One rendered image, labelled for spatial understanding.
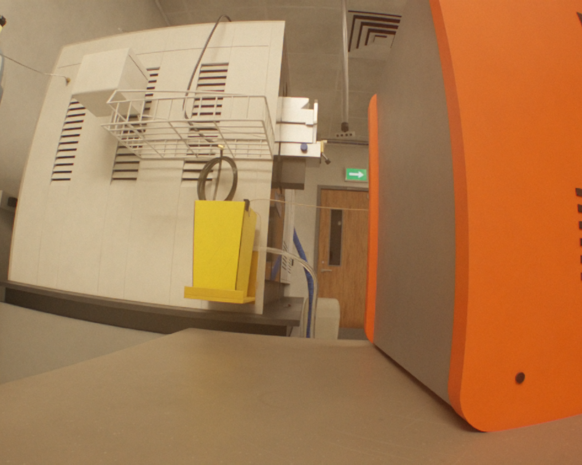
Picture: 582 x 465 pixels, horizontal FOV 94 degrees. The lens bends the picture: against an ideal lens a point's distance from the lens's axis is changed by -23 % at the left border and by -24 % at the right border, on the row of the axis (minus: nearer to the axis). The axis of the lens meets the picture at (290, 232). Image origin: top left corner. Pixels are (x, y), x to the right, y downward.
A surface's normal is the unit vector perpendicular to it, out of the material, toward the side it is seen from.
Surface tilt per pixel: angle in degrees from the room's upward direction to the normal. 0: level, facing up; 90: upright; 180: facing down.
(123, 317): 90
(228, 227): 93
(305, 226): 90
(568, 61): 90
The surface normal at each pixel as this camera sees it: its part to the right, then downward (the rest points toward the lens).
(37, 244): -0.04, -0.15
